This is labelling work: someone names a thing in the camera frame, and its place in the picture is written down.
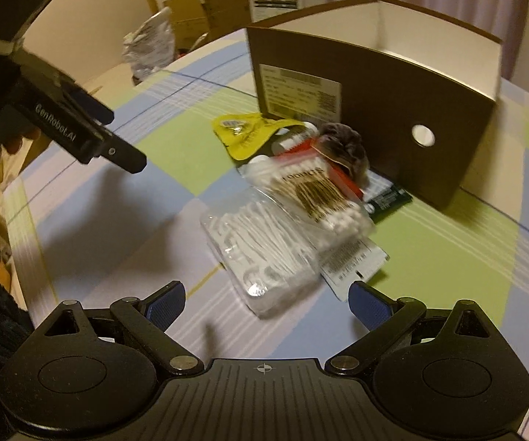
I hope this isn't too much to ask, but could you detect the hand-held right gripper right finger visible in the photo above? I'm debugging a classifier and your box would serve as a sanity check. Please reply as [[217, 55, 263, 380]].
[[324, 280, 499, 377]]

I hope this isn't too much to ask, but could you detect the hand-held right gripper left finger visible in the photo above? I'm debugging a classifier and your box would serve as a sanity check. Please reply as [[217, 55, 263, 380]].
[[32, 280, 205, 378]]

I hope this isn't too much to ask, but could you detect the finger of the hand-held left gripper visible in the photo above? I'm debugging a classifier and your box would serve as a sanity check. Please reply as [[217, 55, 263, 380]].
[[94, 129, 148, 174], [65, 80, 115, 126]]

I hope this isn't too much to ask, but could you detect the green tube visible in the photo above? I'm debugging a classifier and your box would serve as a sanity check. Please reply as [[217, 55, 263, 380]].
[[362, 170, 415, 218]]

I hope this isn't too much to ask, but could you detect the clear pack of floss picks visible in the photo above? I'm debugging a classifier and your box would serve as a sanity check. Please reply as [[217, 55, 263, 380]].
[[200, 188, 324, 320]]

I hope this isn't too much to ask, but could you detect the yellow packet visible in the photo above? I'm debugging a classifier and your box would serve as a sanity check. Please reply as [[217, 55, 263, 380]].
[[212, 112, 303, 161]]

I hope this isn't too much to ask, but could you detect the bag of cotton swabs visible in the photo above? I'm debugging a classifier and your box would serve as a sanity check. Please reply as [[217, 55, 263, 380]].
[[241, 153, 376, 246]]

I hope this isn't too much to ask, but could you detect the white tube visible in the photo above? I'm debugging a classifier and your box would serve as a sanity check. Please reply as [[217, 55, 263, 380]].
[[269, 122, 320, 154]]

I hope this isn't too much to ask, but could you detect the person's left hand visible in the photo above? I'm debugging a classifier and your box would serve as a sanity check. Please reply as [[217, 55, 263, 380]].
[[0, 126, 42, 180]]

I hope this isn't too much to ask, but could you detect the checked tablecloth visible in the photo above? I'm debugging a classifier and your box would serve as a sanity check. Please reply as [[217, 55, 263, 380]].
[[5, 28, 529, 428]]

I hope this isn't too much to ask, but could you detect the crumpled silver bag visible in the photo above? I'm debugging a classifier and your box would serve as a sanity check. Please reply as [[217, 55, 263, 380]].
[[123, 8, 176, 85]]

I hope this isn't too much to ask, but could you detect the red packet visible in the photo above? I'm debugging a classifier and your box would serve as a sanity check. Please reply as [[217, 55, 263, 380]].
[[271, 140, 366, 199]]

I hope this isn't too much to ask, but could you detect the cardboard box with scalloped flap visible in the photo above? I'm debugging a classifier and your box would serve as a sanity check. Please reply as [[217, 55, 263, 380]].
[[144, 0, 210, 52]]

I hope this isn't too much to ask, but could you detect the dark fuzzy scrunchie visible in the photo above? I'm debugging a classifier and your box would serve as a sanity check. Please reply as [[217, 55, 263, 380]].
[[313, 123, 376, 185]]

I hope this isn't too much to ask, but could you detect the plain brown cardboard box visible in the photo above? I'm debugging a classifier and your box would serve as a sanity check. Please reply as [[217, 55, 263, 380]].
[[202, 0, 252, 40]]

